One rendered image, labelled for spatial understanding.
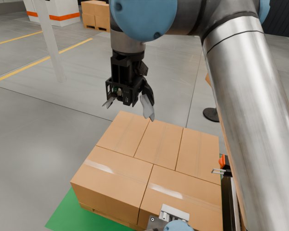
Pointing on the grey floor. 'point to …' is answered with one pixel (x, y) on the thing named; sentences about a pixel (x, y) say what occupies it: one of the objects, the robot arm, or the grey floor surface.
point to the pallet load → (96, 15)
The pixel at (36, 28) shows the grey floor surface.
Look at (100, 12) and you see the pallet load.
